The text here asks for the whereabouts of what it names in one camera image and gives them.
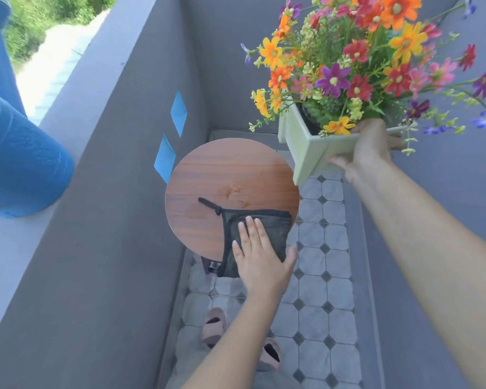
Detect white square planter box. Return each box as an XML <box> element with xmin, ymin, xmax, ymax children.
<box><xmin>278</xmin><ymin>101</ymin><xmax>418</xmax><ymax>186</ymax></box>

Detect dark mesh cloth pouch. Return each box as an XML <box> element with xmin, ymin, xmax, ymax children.
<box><xmin>198</xmin><ymin>197</ymin><xmax>293</xmax><ymax>279</ymax></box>

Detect person's left hand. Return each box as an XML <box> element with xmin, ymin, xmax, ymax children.
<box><xmin>232</xmin><ymin>216</ymin><xmax>299</xmax><ymax>301</ymax></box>

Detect colourful artificial flower bunch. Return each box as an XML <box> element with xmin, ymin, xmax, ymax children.
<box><xmin>240</xmin><ymin>0</ymin><xmax>486</xmax><ymax>156</ymax></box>

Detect person's right hand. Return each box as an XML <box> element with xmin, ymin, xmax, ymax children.
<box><xmin>328</xmin><ymin>118</ymin><xmax>406</xmax><ymax>186</ymax></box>

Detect large blue baluster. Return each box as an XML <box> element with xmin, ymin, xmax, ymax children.
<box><xmin>0</xmin><ymin>86</ymin><xmax>75</xmax><ymax>230</ymax></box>

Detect round wooden table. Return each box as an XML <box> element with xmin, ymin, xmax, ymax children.
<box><xmin>164</xmin><ymin>138</ymin><xmax>300</xmax><ymax>264</ymax></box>

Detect blue diamond wall tile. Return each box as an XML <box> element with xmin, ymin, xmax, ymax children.
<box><xmin>153</xmin><ymin>133</ymin><xmax>177</xmax><ymax>185</ymax></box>
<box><xmin>170</xmin><ymin>90</ymin><xmax>188</xmax><ymax>138</ymax></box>

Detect person's left forearm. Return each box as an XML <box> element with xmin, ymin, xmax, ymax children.
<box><xmin>181</xmin><ymin>293</ymin><xmax>286</xmax><ymax>389</ymax></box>

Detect person's right forearm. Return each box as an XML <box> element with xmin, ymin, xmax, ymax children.
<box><xmin>349</xmin><ymin>155</ymin><xmax>486</xmax><ymax>389</ymax></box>

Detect green bushes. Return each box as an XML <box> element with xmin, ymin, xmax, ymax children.
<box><xmin>2</xmin><ymin>0</ymin><xmax>120</xmax><ymax>64</ymax></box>

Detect pink slipper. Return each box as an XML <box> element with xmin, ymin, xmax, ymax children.
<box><xmin>201</xmin><ymin>307</ymin><xmax>227</xmax><ymax>350</ymax></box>
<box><xmin>256</xmin><ymin>337</ymin><xmax>283</xmax><ymax>373</ymax></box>

